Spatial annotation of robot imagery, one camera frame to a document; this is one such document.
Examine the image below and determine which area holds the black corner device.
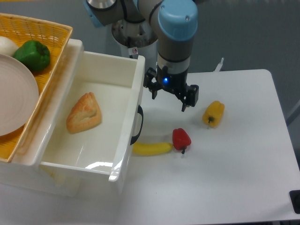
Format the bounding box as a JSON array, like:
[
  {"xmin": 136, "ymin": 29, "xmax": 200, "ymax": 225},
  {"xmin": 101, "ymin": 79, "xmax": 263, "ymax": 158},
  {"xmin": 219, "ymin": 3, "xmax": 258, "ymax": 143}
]
[{"xmin": 289, "ymin": 190, "xmax": 300, "ymax": 214}]

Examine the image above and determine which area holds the white onion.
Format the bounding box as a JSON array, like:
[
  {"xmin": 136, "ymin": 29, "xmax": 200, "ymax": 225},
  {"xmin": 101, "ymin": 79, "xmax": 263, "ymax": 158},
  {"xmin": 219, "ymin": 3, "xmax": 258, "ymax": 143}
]
[{"xmin": 0, "ymin": 36, "xmax": 19, "ymax": 57}]

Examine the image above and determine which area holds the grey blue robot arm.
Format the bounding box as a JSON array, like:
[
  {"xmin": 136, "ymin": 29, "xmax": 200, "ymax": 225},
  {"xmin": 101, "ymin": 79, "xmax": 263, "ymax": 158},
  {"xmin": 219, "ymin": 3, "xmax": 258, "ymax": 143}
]
[{"xmin": 83, "ymin": 0, "xmax": 199, "ymax": 111}]

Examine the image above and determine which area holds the golden pastry bread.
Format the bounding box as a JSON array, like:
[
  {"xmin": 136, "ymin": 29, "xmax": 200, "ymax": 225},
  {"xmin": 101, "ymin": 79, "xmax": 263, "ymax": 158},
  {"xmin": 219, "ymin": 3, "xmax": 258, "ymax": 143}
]
[{"xmin": 66, "ymin": 92, "xmax": 102, "ymax": 134}]

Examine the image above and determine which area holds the yellow bell pepper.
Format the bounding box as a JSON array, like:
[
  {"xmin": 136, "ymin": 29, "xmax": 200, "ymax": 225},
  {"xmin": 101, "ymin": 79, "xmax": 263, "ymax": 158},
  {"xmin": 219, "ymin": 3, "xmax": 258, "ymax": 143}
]
[{"xmin": 202, "ymin": 101, "xmax": 225, "ymax": 128}]

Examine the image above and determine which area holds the red bell pepper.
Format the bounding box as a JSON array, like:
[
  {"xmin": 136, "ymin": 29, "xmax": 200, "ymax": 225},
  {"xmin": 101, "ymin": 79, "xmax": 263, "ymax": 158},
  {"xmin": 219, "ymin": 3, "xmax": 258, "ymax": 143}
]
[{"xmin": 172, "ymin": 128, "xmax": 191, "ymax": 154}]

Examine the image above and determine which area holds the beige round plate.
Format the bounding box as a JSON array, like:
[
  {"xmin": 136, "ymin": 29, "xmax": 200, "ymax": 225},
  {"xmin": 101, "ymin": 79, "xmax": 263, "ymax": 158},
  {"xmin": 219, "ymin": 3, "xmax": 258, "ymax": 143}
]
[{"xmin": 0, "ymin": 54, "xmax": 39, "ymax": 135}]

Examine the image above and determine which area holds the white drawer cabinet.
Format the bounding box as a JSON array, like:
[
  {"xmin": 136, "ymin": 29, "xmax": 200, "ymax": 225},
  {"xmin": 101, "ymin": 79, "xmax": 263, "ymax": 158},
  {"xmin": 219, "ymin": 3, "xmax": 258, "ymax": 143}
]
[{"xmin": 0, "ymin": 39, "xmax": 84, "ymax": 196}]

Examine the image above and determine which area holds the yellow woven basket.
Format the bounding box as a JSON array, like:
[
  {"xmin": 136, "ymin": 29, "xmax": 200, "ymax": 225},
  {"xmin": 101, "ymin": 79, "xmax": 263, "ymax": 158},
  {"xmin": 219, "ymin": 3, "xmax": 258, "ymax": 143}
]
[{"xmin": 0, "ymin": 13, "xmax": 74, "ymax": 163}]

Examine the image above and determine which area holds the white clip at table edge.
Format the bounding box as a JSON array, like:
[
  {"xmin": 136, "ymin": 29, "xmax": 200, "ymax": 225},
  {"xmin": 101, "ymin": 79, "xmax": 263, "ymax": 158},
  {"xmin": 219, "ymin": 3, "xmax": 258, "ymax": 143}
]
[{"xmin": 214, "ymin": 57, "xmax": 224, "ymax": 72}]

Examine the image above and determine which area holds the green bell pepper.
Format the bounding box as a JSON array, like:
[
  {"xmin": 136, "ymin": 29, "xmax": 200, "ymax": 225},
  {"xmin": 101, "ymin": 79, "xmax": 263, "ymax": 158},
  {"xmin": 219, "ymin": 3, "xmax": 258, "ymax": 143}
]
[{"xmin": 13, "ymin": 40, "xmax": 50, "ymax": 72}]

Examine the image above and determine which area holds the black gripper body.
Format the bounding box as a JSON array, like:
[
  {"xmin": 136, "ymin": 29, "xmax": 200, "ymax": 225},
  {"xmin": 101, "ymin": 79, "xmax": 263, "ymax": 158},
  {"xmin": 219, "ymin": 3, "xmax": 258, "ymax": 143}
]
[{"xmin": 156, "ymin": 66, "xmax": 188, "ymax": 94}]

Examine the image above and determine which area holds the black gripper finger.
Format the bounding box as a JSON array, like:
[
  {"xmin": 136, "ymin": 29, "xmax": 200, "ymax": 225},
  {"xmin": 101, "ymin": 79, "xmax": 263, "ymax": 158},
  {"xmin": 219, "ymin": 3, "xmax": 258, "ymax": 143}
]
[
  {"xmin": 176, "ymin": 84, "xmax": 199, "ymax": 112},
  {"xmin": 143, "ymin": 67, "xmax": 162, "ymax": 99}
]

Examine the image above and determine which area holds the yellow banana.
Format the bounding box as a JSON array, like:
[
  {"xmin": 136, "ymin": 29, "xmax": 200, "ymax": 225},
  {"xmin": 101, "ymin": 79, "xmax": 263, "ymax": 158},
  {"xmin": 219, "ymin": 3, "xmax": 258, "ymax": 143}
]
[{"xmin": 133, "ymin": 142, "xmax": 173, "ymax": 156}]

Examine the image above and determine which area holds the black upper drawer handle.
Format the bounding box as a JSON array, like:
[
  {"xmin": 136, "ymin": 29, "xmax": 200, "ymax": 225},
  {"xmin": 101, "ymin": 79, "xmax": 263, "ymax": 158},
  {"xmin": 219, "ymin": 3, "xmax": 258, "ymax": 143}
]
[{"xmin": 130, "ymin": 105, "xmax": 144, "ymax": 145}]

